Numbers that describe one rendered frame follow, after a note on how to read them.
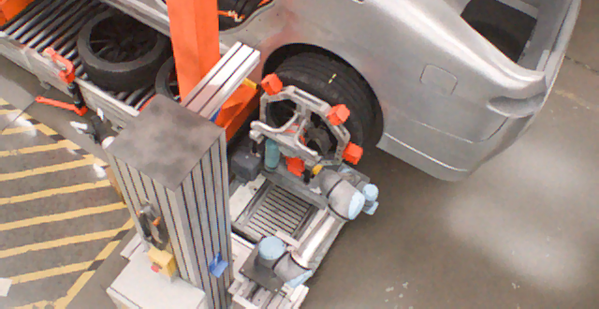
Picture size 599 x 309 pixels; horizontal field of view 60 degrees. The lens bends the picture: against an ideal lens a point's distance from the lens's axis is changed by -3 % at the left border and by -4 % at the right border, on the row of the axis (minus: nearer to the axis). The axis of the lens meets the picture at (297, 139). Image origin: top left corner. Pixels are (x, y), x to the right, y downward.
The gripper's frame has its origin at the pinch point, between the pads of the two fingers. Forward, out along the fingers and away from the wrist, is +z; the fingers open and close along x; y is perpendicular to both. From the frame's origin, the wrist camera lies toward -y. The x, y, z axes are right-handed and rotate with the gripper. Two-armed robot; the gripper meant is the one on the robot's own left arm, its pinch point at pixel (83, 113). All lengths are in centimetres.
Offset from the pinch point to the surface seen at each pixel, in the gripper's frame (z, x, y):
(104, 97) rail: 71, 46, 78
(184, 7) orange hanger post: -22, 44, -56
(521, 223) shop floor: -186, 214, 101
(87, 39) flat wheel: 114, 62, 64
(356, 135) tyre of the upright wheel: -87, 109, 16
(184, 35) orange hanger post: -20, 45, -39
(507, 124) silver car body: -147, 137, -28
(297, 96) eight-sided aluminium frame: -55, 91, 1
